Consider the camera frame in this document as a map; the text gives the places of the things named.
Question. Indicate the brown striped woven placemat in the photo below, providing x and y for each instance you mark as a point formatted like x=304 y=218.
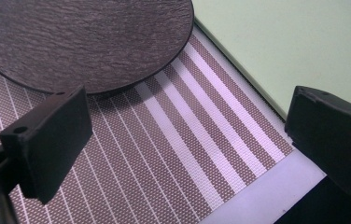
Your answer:
x=151 y=155

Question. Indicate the dark slate round plate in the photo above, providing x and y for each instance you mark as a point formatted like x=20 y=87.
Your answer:
x=83 y=40

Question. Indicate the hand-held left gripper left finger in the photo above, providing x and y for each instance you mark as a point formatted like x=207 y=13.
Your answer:
x=50 y=140

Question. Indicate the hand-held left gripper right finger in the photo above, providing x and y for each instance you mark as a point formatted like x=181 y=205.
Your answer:
x=335 y=137

